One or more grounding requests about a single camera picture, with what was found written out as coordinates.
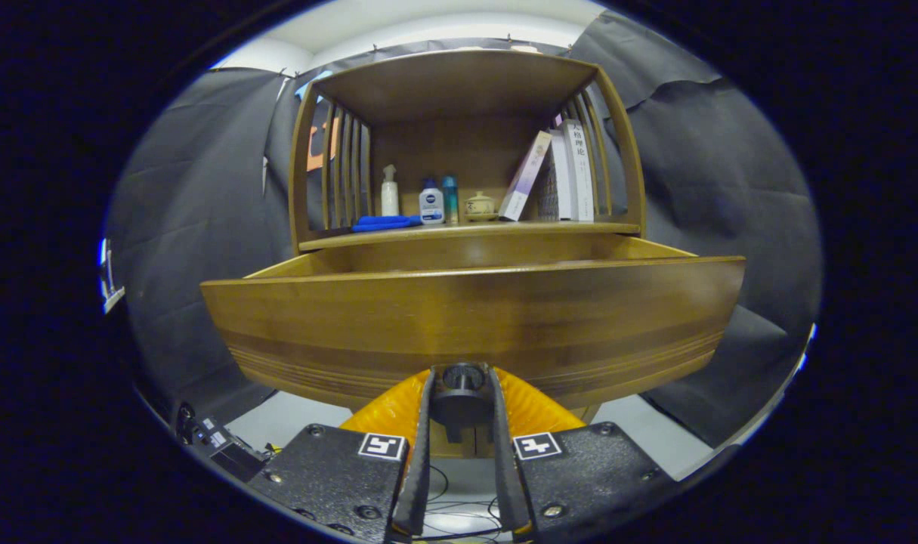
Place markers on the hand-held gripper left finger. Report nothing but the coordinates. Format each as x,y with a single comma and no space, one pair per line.
417,483

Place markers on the white pump bottle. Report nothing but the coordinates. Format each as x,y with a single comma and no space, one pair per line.
390,200

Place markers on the wooden countertop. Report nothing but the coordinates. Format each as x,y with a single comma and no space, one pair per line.
504,227

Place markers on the black round drawer knob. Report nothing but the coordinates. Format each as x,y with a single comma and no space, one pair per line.
462,400

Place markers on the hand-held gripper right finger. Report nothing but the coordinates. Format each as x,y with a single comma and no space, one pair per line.
508,483

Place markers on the white and blue stand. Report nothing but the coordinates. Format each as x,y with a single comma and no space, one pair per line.
112,298

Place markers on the beige lidded tea cup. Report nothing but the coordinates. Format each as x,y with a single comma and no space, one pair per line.
480,205

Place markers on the teal bottle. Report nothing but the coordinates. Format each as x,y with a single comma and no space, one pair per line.
451,200

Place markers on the white book printed spine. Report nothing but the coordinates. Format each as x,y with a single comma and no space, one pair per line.
579,181

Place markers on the blue folded cloth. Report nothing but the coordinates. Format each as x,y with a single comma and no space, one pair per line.
383,224

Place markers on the purple book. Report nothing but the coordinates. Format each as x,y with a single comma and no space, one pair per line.
525,177

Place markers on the wooden cabinet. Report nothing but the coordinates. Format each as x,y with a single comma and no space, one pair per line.
458,83

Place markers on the wooden drawer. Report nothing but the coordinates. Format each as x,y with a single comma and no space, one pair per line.
466,317

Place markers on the white lotion bottle blue cap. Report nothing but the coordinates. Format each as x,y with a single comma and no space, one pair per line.
431,208

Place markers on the white book patterned cover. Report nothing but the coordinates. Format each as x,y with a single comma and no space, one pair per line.
560,181

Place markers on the black electronic box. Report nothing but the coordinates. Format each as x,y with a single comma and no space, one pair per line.
232,457

